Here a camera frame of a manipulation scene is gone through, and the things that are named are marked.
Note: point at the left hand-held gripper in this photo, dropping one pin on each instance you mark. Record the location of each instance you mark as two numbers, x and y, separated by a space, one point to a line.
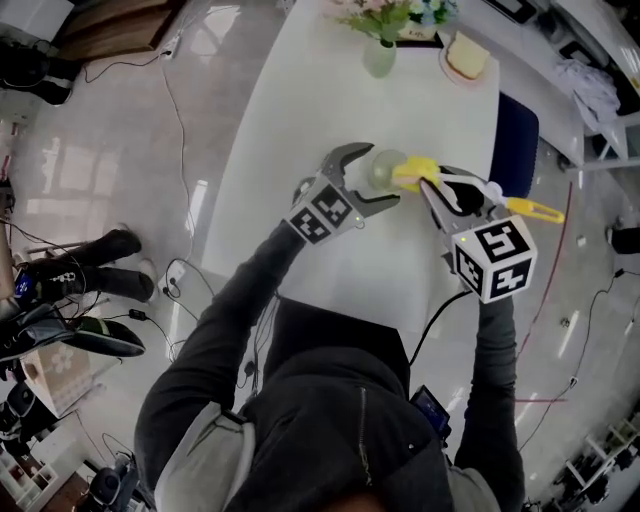
325 215

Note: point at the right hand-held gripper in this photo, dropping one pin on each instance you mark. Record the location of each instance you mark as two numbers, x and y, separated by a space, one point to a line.
495 260

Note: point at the pale green translucent cup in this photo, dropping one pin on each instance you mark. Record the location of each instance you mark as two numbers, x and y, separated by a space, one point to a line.
381 172

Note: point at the yellow brush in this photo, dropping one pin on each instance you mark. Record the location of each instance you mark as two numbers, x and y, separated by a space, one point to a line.
415 172

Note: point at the person's left forearm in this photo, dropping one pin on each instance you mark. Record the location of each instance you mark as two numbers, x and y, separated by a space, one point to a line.
250 280

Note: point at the person's right forearm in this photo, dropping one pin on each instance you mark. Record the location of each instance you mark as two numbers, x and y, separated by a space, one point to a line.
495 350

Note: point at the dark blue chair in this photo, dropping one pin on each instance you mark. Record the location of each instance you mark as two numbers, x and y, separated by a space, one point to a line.
515 145

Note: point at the white table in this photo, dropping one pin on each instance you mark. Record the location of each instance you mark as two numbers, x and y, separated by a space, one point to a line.
300 100

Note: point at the pink plate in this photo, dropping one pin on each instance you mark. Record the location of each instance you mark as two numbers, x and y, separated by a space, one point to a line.
467 83

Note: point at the green vase with pink flowers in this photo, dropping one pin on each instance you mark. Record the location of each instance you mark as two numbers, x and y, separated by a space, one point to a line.
379 57

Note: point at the white shelving rack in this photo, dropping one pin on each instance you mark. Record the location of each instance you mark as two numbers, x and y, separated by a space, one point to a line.
575 145

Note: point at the yellow sponge cake slice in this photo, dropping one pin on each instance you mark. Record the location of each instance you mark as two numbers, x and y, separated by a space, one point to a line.
467 55

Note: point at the black tray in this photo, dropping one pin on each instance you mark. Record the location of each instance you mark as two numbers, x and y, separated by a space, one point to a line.
437 44

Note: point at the white crumpled cloth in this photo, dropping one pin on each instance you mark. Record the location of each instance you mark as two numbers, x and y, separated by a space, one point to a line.
590 92

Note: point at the white planter box with flowers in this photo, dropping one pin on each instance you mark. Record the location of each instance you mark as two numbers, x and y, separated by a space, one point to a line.
430 12

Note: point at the white power strip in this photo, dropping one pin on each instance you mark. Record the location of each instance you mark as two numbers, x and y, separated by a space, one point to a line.
167 51
176 272

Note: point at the black device with blue screen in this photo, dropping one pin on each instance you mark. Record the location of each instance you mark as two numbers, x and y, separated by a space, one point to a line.
430 410

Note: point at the person's dark hooded jacket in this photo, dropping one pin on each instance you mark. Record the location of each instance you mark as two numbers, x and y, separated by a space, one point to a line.
325 400

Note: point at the wooden step platform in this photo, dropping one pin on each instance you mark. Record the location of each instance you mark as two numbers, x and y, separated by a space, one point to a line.
110 25

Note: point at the black hard-shell backpack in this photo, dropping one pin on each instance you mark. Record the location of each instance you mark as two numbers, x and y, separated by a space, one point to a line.
110 337

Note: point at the low white shelf unit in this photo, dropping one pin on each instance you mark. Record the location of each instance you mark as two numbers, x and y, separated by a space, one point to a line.
595 465

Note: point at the checkered fabric box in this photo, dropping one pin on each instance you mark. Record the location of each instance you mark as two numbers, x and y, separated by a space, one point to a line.
60 370

